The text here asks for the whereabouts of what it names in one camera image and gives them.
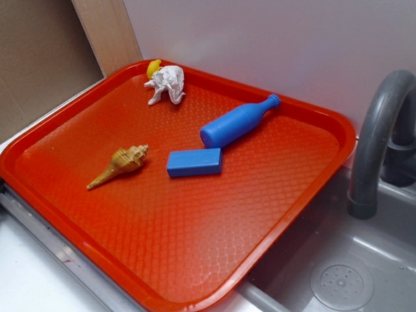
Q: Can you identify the blue plastic bottle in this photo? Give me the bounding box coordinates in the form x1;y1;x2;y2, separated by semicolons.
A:
200;94;281;149

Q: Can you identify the blue rectangular block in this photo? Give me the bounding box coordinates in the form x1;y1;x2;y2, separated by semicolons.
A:
166;148;222;177

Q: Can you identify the red plastic tray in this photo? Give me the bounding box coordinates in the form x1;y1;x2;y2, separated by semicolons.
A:
1;61;356;311

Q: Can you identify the tan conch seashell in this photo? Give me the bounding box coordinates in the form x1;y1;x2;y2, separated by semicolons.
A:
86;144;149;190

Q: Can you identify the crumpled white paper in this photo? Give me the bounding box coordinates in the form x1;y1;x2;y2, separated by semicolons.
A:
144;66;185;105

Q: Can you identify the yellow toy banana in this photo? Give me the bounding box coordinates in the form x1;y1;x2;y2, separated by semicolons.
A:
146;59;163;80

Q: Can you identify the grey plastic sink basin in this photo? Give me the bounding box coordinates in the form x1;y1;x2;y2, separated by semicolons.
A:
237;168;415;311

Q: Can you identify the light wooden board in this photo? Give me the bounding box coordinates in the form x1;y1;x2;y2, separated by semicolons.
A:
72;0;142;77

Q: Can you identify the grey plastic faucet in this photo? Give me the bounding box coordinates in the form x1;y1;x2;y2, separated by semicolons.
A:
348;70;415;219

